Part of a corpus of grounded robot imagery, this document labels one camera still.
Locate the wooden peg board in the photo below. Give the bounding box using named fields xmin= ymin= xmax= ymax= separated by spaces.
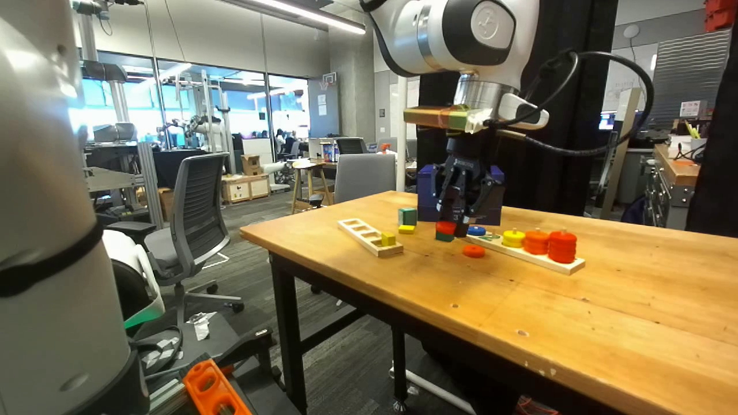
xmin=464 ymin=231 xmax=586 ymax=276

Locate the stack of orange discs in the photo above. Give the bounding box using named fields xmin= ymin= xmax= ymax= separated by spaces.
xmin=523 ymin=228 xmax=551 ymax=256

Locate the grey fabric chair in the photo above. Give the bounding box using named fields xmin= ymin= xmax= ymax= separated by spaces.
xmin=334 ymin=153 xmax=398 ymax=206

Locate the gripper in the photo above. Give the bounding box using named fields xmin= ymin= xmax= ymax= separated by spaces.
xmin=434 ymin=133 xmax=506 ymax=238

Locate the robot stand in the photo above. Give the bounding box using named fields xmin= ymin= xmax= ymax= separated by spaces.
xmin=124 ymin=310 xmax=302 ymax=415

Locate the purple box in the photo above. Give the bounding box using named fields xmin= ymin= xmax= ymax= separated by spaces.
xmin=416 ymin=164 xmax=506 ymax=227

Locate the black curtain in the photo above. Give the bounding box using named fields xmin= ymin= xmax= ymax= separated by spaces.
xmin=415 ymin=0 xmax=619 ymax=217

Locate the stack of red-orange discs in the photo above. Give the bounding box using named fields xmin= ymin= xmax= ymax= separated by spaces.
xmin=547 ymin=229 xmax=578 ymax=265

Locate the stack of cardboard boxes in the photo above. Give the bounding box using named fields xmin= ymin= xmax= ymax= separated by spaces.
xmin=221 ymin=154 xmax=272 ymax=204

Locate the wooden board with square slots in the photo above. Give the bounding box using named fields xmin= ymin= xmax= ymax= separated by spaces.
xmin=337 ymin=218 xmax=404 ymax=258

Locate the ceiling light strip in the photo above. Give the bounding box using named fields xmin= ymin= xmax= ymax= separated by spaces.
xmin=249 ymin=0 xmax=367 ymax=36

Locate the crumpled white paper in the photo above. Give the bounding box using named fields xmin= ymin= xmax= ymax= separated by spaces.
xmin=187 ymin=312 xmax=218 ymax=341

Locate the orange plastic tool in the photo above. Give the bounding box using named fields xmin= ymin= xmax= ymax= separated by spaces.
xmin=183 ymin=359 xmax=253 ymax=415

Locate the grey mesh office chair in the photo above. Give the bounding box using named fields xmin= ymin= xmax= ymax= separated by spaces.
xmin=106 ymin=152 xmax=246 ymax=325

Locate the wooden stool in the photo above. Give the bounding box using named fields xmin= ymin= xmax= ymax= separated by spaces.
xmin=290 ymin=158 xmax=336 ymax=215

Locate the tool chest with wooden top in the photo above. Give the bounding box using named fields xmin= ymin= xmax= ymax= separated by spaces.
xmin=645 ymin=143 xmax=703 ymax=232

